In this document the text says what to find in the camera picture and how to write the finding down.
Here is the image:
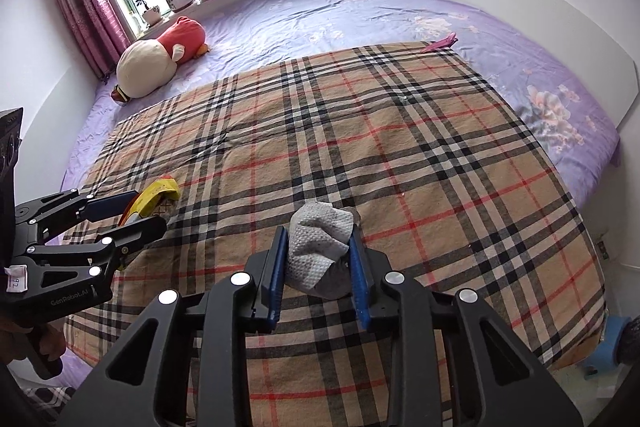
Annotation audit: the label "black white checked cloth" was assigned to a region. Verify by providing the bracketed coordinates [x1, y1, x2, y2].
[20, 386, 77, 425]

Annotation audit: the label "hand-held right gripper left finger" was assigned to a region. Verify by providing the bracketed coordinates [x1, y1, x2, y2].
[57, 224, 290, 427]

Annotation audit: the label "blue plastic object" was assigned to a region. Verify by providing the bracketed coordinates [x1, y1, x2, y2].
[592, 314, 632, 367]

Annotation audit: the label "grey paper towel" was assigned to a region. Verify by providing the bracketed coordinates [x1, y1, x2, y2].
[286, 202, 362, 299]

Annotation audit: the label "red and cream plush toy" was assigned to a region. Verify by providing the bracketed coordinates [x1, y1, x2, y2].
[110, 16, 210, 106]

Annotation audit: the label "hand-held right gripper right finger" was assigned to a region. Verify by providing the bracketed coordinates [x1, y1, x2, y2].
[347, 229, 583, 427]

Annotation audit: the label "pink clip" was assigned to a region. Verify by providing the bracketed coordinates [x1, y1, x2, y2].
[420, 33, 460, 54]

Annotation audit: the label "tan plaid blanket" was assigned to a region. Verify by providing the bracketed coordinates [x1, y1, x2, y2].
[62, 42, 608, 427]

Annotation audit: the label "yellow snack packet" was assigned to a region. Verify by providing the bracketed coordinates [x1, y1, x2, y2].
[117, 177, 181, 228]

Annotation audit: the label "purple floral bedsheet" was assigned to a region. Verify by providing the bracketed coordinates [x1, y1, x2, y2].
[57, 0, 623, 375]

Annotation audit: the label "person's left hand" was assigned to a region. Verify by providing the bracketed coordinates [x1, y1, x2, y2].
[0, 311, 67, 365]

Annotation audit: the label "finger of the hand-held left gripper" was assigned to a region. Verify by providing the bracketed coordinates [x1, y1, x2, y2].
[14, 188, 139, 239]
[25, 215, 168, 303]

